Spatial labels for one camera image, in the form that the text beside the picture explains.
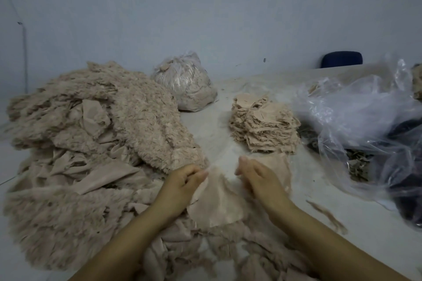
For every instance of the person's left hand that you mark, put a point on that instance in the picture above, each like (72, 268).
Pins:
(177, 192)

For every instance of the large pile beige fabric scraps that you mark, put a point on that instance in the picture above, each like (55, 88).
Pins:
(86, 152)

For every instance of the large clear plastic bag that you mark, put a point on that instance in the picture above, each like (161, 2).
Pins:
(362, 119)

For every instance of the person's left forearm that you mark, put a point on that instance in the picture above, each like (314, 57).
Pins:
(122, 251)

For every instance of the blue chair back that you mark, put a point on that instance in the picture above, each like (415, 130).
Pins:
(341, 59)

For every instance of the clear bag of beige scraps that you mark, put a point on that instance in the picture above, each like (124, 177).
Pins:
(186, 83)

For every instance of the beige fur pile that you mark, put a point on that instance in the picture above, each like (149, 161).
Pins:
(417, 81)

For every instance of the person's right forearm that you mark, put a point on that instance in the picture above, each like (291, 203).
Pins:
(343, 248)

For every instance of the person's right hand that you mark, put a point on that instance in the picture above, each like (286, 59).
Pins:
(264, 185)

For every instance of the beige scrap strips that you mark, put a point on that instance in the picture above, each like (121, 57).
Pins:
(224, 248)

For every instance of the stack of sorted beige pieces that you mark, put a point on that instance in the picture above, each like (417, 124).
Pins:
(236, 126)

